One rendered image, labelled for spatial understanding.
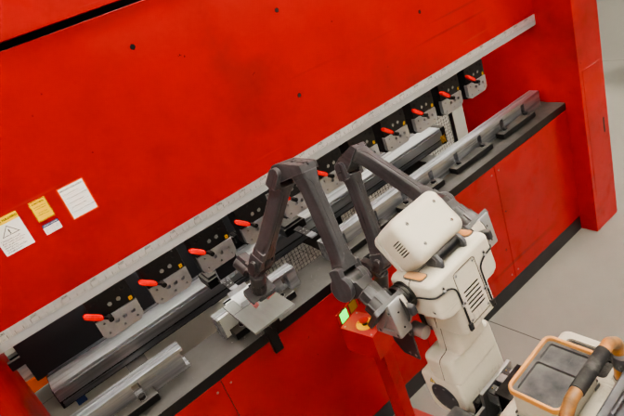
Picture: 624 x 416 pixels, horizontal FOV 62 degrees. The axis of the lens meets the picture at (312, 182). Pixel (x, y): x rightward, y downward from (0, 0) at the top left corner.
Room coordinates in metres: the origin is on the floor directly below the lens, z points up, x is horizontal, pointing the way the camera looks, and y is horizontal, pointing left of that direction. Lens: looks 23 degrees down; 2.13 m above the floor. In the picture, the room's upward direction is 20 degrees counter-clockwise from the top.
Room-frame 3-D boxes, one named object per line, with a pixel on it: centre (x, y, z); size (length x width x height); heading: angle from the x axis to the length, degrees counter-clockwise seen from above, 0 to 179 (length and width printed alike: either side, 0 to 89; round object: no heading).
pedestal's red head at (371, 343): (1.66, -0.03, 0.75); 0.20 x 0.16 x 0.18; 132
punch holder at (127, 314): (1.59, 0.80, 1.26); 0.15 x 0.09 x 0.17; 119
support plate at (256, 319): (1.67, 0.36, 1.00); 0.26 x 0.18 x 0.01; 29
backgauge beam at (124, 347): (2.25, 0.22, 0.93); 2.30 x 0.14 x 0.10; 119
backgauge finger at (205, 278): (1.93, 0.50, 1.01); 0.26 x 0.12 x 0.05; 29
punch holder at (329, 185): (2.08, -0.08, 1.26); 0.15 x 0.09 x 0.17; 119
